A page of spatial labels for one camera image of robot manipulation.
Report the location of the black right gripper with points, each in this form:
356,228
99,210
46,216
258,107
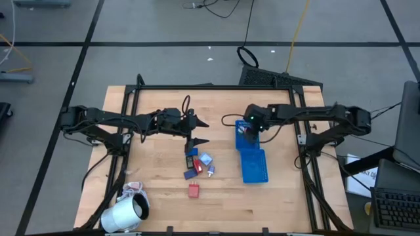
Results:
257,116

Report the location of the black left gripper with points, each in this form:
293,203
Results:
190,128

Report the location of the bright blue rectangular block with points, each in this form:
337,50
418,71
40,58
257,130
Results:
194,152

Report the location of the light blue square box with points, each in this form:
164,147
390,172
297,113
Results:
205,159

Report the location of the small black rectangular device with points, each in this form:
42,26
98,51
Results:
189,162

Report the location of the red pink oblong item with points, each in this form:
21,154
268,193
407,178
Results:
197,165

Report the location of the small purple item silver tip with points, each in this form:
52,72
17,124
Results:
211,170

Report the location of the red block with two prongs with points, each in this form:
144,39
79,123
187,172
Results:
193,190

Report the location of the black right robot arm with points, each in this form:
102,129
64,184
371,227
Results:
311,111

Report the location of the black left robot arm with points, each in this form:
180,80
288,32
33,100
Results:
108,115

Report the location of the blue perforated plastic basket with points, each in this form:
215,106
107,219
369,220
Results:
254,166
243,142

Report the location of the navy blue rectangular block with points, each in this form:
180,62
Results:
190,174

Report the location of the black mesh box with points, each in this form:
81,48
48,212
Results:
279,79

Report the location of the white cylinder black interior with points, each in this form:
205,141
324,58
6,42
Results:
123,214

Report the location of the white paper sheet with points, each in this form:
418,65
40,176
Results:
361,178

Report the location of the black diagonal desk bar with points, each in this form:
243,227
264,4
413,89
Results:
367,163

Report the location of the dark grey monitor back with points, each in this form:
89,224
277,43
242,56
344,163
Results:
407,124

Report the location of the black laptop with keyboard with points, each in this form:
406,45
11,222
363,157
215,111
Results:
397,209

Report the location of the grey metal floor bar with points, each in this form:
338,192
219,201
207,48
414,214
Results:
42,4
16,77

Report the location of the black object at floor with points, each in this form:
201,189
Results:
4,111

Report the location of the black aluminium table frame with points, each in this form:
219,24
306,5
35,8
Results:
213,87

